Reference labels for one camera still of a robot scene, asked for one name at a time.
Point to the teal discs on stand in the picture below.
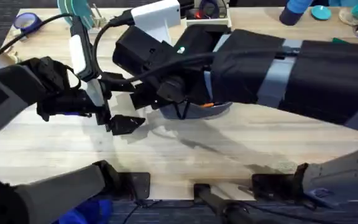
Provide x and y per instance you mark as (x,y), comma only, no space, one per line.
(73,11)

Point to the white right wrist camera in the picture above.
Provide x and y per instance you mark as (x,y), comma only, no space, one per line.
(157,17)

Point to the left wrist upright plate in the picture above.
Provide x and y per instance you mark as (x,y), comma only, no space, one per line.
(81,53)

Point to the grey soft zip bag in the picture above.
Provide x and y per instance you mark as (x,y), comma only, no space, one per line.
(194,110)

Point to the green flat piece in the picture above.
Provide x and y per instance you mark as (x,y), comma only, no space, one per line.
(340,40)

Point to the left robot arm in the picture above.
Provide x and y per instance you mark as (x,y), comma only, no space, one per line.
(48,193)

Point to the white box with tools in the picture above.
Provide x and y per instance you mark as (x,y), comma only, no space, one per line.
(208,14)

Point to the teal round lid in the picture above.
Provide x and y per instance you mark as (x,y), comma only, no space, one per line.
(321,13)

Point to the teal cup on stand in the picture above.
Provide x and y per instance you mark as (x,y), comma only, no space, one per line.
(357,12)

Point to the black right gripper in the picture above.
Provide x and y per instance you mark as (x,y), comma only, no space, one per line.
(141,56)

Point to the blue cloth under table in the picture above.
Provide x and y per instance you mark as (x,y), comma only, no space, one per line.
(85,211)

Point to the blue and black cylinder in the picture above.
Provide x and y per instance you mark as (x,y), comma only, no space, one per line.
(294,12)

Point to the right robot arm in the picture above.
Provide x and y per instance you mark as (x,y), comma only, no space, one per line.
(306,74)

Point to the purple tape roll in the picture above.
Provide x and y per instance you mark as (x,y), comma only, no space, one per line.
(26,22)

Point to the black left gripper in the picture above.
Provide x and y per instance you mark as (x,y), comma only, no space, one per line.
(64,102)

